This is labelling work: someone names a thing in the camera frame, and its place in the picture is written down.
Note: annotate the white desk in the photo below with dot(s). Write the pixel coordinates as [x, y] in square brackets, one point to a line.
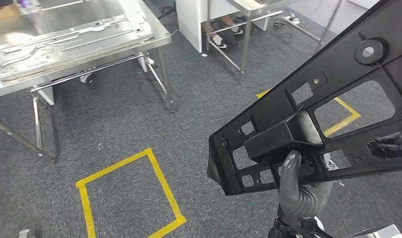
[187, 19]

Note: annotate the yellow floor tape square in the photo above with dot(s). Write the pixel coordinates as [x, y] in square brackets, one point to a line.
[343, 123]
[164, 184]

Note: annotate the stainless steel workbench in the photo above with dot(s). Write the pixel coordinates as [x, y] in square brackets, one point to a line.
[72, 13]

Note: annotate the small cardboard box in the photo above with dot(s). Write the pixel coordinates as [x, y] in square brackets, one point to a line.
[3, 13]

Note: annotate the clear plastic film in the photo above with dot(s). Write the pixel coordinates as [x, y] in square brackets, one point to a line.
[330, 164]

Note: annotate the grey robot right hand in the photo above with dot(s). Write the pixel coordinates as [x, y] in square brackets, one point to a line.
[290, 170]

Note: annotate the stainless steel table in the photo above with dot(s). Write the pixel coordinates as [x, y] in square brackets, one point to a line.
[250, 8]

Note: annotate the black bag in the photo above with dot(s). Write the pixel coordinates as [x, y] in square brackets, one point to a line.
[0, 2]

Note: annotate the white power strip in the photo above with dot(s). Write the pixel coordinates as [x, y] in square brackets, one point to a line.
[292, 19]

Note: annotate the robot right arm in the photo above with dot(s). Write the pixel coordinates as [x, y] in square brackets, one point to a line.
[305, 207]

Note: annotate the purple bottle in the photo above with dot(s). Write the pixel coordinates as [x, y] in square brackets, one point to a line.
[25, 2]

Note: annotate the long black plastic car part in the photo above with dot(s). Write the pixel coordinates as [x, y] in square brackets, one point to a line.
[276, 141]

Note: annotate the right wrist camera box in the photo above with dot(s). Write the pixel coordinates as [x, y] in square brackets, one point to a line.
[381, 232]

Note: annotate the stamped metal sheet panel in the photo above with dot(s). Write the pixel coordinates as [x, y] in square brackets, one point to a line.
[72, 46]

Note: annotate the dark crinkled object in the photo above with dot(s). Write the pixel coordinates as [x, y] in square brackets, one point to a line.
[391, 146]

